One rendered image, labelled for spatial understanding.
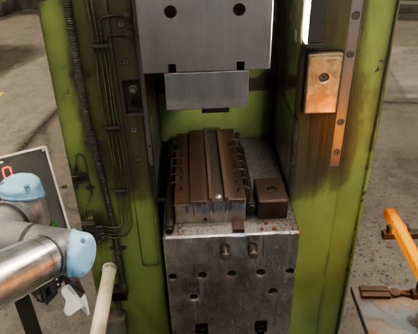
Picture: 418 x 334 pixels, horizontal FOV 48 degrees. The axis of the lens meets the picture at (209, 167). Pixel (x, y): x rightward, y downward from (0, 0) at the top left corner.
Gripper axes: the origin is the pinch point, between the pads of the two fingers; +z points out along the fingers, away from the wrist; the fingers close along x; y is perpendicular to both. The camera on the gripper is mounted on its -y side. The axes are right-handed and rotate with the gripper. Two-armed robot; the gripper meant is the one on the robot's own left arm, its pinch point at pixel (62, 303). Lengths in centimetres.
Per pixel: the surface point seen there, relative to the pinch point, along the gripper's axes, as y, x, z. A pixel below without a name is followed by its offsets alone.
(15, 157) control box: -16.2, -20.2, -25.7
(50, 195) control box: -16.6, -12.7, -16.2
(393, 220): -56, 67, -2
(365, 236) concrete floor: -164, 62, 94
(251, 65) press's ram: -46, 29, -44
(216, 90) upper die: -43, 22, -38
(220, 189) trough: -48, 20, -5
